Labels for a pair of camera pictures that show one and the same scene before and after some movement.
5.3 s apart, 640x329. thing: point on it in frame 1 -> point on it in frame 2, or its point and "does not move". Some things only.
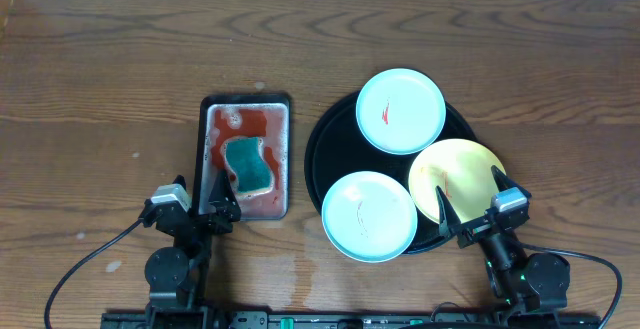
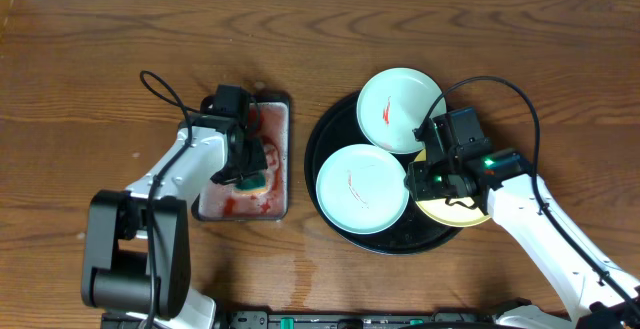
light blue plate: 369,216 -> 361,188
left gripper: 226,217 -> 256,149
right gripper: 450,220 -> 418,172
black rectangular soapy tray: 263,116 does not move
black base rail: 353,320 does not move
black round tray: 336,148 does not move
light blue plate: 401,111 does not move
